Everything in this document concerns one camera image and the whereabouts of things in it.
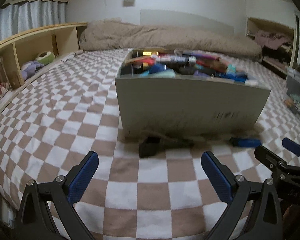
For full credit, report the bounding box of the dark green clip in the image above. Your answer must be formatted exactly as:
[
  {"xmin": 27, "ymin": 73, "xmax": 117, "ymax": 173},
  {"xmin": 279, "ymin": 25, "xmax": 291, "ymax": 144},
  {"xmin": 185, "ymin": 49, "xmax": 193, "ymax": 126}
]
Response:
[{"xmin": 162, "ymin": 138, "xmax": 194, "ymax": 149}]

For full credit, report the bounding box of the light blue curtain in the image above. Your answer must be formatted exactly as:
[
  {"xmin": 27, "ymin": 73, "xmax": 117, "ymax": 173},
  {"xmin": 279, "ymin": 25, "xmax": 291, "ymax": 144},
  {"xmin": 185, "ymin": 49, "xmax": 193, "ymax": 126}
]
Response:
[{"xmin": 0, "ymin": 0, "xmax": 66, "ymax": 41}]

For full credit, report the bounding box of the wooden bedside shelf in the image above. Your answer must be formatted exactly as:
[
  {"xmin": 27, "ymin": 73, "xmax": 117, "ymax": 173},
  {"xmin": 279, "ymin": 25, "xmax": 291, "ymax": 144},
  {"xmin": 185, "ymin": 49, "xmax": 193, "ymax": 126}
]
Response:
[{"xmin": 0, "ymin": 23, "xmax": 87, "ymax": 113}]

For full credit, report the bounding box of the white cardboard shoe box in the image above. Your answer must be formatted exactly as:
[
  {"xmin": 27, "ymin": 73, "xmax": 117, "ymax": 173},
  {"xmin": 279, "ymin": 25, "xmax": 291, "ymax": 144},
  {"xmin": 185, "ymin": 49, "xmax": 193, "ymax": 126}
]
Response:
[{"xmin": 115, "ymin": 49, "xmax": 270, "ymax": 137}]

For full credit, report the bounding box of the shiny blue lighter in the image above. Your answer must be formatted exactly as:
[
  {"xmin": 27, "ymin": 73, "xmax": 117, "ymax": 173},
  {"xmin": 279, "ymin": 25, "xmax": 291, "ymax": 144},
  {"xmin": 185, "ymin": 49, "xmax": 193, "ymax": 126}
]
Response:
[{"xmin": 230, "ymin": 137, "xmax": 262, "ymax": 148}]

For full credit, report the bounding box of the anime print white lighter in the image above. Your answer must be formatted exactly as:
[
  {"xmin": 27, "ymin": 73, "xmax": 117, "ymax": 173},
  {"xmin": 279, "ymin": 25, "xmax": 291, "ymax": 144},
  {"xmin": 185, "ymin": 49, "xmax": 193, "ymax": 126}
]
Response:
[{"xmin": 155, "ymin": 55, "xmax": 197, "ymax": 64}]

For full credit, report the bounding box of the black small box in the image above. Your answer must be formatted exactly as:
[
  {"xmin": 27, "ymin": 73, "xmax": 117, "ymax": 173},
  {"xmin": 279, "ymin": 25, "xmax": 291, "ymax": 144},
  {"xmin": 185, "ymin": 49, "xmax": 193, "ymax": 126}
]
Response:
[{"xmin": 138, "ymin": 136, "xmax": 161, "ymax": 158}]

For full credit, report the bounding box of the beige quilted duvet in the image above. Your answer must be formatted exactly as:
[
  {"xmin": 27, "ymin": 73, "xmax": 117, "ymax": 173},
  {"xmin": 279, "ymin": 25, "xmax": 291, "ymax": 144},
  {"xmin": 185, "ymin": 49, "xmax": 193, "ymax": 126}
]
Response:
[{"xmin": 79, "ymin": 18, "xmax": 262, "ymax": 61}]

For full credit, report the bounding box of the checkered bed sheet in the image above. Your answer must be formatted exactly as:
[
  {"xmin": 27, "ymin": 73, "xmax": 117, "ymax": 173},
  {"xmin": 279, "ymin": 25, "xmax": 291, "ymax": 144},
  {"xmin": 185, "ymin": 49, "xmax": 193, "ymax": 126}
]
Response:
[{"xmin": 0, "ymin": 48, "xmax": 300, "ymax": 240}]

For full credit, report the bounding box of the green avocado plush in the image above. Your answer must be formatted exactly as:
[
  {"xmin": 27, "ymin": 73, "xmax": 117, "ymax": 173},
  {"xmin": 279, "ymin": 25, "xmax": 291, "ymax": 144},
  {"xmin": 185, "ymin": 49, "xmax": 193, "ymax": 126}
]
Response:
[{"xmin": 36, "ymin": 51, "xmax": 55, "ymax": 66}]

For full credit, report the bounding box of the purple plush toy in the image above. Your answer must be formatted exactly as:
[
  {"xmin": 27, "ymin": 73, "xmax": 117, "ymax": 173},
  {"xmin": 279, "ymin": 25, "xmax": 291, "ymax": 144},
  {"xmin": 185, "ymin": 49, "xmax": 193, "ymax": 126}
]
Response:
[{"xmin": 21, "ymin": 61, "xmax": 44, "ymax": 81}]

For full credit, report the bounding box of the clear plastic storage bin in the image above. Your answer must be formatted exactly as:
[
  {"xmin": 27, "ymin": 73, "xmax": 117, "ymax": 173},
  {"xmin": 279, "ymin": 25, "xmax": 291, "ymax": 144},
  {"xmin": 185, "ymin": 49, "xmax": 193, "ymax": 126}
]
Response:
[{"xmin": 284, "ymin": 68, "xmax": 300, "ymax": 119}]

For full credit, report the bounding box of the pink clothes pile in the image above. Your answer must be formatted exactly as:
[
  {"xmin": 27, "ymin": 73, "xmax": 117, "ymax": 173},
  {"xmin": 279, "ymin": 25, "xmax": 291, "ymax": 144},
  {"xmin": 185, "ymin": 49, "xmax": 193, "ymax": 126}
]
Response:
[{"xmin": 255, "ymin": 30, "xmax": 292, "ymax": 50}]

